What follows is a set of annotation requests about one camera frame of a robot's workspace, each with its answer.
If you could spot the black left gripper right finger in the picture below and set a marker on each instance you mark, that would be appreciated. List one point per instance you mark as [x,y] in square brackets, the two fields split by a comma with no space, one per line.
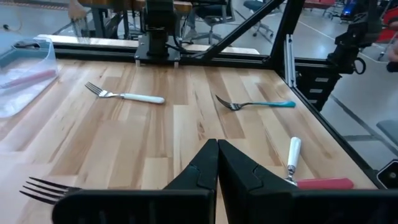
[295,207]

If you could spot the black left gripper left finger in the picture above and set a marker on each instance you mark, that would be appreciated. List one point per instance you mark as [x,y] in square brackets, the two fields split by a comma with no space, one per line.
[140,207]

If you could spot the dark-tined fork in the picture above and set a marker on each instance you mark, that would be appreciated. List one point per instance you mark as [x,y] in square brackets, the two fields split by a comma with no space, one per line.
[70,188]

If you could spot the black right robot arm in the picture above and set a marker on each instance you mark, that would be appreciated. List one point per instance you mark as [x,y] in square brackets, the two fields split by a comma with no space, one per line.
[158,31]

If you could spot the clear plastic bin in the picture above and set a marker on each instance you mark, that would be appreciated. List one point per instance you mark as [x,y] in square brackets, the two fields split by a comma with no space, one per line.
[18,102]

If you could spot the wooden desk black legs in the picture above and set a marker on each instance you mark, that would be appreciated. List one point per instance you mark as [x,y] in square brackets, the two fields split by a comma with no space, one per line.
[96,21]

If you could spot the black office chair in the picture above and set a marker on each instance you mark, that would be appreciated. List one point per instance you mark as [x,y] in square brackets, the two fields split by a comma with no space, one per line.
[258,6]
[211,15]

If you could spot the red bench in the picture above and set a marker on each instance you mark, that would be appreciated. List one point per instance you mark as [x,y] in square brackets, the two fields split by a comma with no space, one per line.
[320,3]

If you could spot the person's hand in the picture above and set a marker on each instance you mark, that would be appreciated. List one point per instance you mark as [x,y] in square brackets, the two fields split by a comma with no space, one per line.
[76,11]

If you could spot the black table-level camera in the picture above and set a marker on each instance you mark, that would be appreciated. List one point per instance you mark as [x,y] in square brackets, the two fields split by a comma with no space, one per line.
[390,175]

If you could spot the black diagonal frame strut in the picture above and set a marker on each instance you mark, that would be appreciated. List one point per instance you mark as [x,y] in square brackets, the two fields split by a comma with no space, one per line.
[242,28]

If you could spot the black upright frame post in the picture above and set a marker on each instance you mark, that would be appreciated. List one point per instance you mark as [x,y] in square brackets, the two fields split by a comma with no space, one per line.
[286,18]

